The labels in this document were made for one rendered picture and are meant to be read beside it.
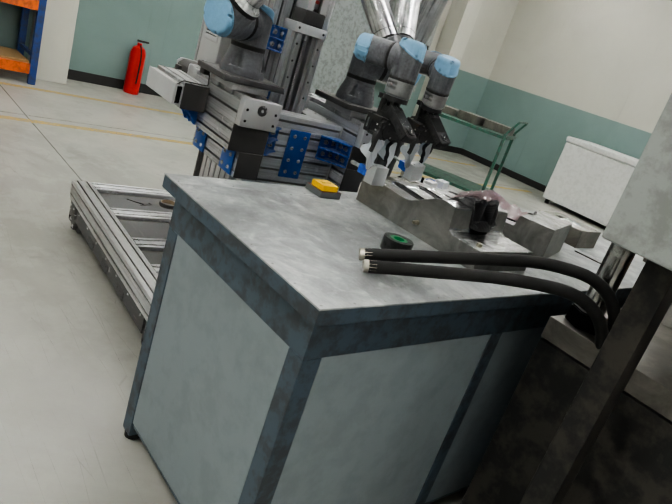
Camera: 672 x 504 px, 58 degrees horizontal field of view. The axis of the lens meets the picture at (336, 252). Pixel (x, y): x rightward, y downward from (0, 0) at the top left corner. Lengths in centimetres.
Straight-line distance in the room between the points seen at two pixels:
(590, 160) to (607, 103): 127
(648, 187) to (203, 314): 99
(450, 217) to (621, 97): 801
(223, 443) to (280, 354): 32
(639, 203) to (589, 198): 743
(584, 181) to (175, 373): 749
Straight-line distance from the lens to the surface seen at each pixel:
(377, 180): 175
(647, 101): 947
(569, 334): 161
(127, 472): 188
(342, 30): 781
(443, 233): 172
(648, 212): 120
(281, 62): 231
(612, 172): 854
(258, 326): 132
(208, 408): 153
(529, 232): 205
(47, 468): 187
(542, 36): 1047
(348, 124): 233
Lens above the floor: 126
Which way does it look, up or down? 19 degrees down
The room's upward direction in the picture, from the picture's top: 19 degrees clockwise
